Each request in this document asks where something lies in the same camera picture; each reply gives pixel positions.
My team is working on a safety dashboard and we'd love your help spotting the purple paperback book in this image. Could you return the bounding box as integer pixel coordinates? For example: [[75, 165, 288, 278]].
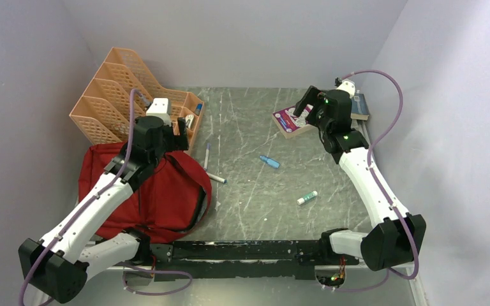
[[272, 105, 315, 139]]

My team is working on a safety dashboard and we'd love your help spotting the red student backpack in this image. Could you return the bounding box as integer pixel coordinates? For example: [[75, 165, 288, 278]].
[[96, 151, 212, 244]]

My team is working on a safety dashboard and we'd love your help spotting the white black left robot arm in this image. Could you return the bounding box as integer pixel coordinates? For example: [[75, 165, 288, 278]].
[[18, 115, 189, 305]]

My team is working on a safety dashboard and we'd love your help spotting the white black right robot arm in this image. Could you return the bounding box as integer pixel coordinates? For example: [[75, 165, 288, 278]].
[[293, 86, 426, 271]]

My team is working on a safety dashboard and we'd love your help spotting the white stapler in organizer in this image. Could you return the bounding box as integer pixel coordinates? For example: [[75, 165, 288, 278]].
[[185, 114, 195, 129]]

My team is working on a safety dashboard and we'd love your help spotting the dark blue book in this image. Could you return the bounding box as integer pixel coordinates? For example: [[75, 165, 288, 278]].
[[351, 93, 369, 121]]

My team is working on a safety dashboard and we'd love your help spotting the blue white marker pen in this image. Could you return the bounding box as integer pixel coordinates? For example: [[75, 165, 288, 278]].
[[206, 172, 227, 184]]

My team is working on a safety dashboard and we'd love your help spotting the orange plastic desk organizer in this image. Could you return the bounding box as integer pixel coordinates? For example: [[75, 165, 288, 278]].
[[70, 47, 204, 147]]

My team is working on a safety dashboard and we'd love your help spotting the white green glue stick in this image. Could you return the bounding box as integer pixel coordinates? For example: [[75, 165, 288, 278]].
[[297, 191, 318, 205]]

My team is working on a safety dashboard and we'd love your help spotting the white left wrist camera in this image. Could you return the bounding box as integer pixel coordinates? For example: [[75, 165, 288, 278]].
[[146, 98, 172, 126]]

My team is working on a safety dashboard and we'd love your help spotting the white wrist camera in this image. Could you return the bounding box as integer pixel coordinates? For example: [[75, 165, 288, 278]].
[[146, 98, 172, 126], [334, 78, 356, 98]]

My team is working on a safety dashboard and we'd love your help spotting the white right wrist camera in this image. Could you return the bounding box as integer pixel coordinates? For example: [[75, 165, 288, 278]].
[[334, 78, 356, 98]]

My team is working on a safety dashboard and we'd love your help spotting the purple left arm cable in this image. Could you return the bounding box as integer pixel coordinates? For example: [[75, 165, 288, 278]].
[[19, 89, 194, 306]]

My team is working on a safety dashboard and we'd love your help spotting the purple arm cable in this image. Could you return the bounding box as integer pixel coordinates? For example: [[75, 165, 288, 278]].
[[19, 89, 194, 306], [321, 69, 420, 293]]

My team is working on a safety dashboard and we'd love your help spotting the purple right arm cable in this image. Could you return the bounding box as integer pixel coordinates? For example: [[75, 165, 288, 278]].
[[321, 69, 420, 293]]

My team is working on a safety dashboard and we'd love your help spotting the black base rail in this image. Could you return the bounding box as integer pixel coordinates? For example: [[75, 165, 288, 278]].
[[150, 240, 359, 280]]

